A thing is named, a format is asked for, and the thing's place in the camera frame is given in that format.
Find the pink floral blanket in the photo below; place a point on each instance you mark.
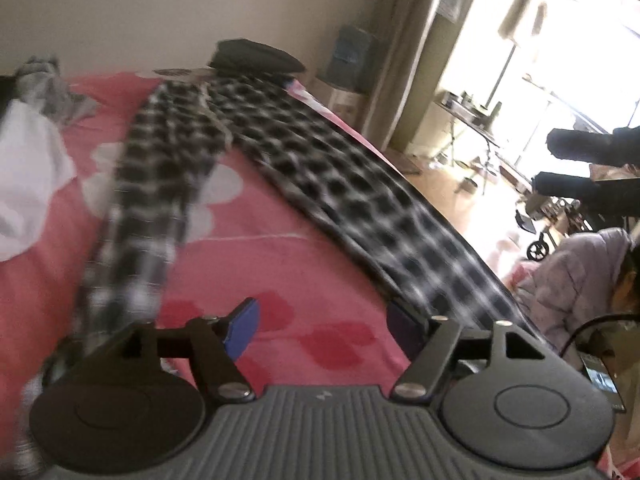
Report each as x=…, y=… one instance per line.
x=280, y=270

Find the light grey garment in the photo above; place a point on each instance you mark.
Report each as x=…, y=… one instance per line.
x=55, y=95

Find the hanging light clothes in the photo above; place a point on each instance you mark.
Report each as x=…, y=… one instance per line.
x=525, y=15

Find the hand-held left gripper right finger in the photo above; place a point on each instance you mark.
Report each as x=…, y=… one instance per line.
x=407, y=332

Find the phone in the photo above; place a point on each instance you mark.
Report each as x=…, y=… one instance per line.
x=602, y=380

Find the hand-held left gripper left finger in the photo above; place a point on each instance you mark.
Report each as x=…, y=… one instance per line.
x=242, y=327

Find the black cloth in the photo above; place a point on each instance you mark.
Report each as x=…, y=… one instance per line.
x=7, y=95

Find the grey green bottle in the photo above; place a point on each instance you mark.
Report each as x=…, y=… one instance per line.
x=497, y=112

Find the wheelchair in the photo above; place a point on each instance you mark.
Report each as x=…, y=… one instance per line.
x=537, y=250

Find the folding table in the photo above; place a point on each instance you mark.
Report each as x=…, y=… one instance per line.
x=470, y=115

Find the white cloth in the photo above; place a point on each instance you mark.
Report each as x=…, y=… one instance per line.
x=30, y=185

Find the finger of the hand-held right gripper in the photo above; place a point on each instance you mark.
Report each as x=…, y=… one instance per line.
x=570, y=190
x=580, y=144

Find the white paper notice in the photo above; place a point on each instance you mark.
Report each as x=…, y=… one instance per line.
x=452, y=2

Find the blue water bottle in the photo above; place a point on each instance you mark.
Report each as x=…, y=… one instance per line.
x=355, y=55

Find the dark grey pillow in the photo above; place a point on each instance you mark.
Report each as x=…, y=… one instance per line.
x=255, y=57

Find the beige curtain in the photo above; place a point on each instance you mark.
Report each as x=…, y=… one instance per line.
x=400, y=35

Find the white water dispenser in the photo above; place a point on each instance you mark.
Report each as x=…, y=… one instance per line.
x=345, y=102

